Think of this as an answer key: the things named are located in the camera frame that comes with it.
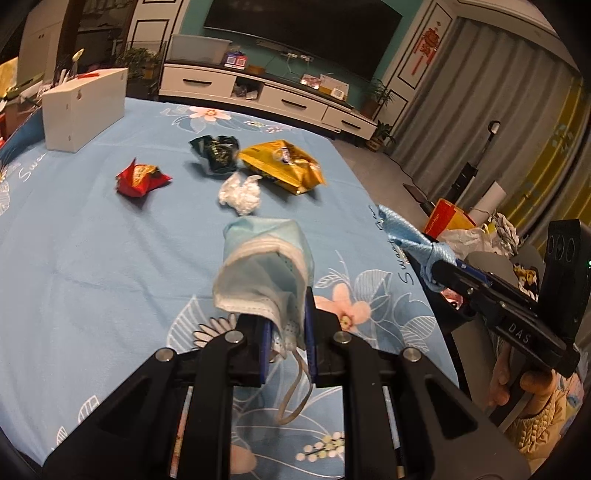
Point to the tall potted plant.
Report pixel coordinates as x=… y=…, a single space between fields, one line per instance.
x=376 y=99

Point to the white cardboard box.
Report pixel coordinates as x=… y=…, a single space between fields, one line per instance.
x=83 y=115

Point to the grey curtain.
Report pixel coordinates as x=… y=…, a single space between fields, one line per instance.
x=461 y=92

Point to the small colourful stand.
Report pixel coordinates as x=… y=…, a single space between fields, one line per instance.
x=235 y=60

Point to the dark green packet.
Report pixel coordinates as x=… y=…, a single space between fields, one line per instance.
x=214 y=154

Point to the blue face mask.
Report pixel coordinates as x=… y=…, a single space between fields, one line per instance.
x=263 y=267

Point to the upright vacuum cleaner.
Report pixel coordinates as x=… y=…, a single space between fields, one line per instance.
x=466 y=177

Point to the red snack packet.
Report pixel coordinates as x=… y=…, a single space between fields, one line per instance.
x=138 y=180

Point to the pile of light clothing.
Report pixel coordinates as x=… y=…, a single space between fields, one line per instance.
x=503 y=233

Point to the pile of socks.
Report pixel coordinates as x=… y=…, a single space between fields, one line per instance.
x=525 y=277

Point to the small potted plant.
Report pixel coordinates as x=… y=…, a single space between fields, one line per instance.
x=381 y=138

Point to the white television cabinet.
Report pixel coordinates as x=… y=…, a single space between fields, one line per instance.
x=286 y=101

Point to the person's right forearm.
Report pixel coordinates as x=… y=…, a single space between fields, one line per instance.
x=549 y=424

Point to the potted plants on black stand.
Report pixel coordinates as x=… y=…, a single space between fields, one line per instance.
x=138 y=69

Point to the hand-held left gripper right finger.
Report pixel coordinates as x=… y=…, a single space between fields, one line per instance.
x=310 y=341

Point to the yellow snack bag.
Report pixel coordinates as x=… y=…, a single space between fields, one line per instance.
x=281 y=166

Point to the red shopping bag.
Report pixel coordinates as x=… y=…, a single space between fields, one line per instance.
x=445 y=217

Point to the yellow printed curtain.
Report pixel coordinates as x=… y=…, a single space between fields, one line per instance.
x=558 y=161

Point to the black flat television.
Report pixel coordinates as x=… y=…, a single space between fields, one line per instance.
x=304 y=32

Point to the white desk calendar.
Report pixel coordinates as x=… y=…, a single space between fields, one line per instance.
x=333 y=86

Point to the clear plastic storage box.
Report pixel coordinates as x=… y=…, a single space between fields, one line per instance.
x=198 y=48

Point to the white paper roll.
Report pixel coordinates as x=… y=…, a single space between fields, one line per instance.
x=489 y=198

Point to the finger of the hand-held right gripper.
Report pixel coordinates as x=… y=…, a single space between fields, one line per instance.
x=475 y=272
x=455 y=284

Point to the white plastic bag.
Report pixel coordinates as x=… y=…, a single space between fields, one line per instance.
x=466 y=242

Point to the dark floor mat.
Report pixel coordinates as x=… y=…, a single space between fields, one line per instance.
x=418 y=194

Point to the small photo frame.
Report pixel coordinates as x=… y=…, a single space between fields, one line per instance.
x=310 y=83

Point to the person's right hand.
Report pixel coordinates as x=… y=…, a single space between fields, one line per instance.
x=535 y=385

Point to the red knot wall decoration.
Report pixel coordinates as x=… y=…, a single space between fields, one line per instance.
x=427 y=46

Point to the white power strip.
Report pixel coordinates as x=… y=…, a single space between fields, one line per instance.
x=298 y=57

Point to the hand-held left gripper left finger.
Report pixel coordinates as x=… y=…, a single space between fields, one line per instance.
x=265 y=350

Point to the blue cloth piece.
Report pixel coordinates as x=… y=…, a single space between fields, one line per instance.
x=415 y=244

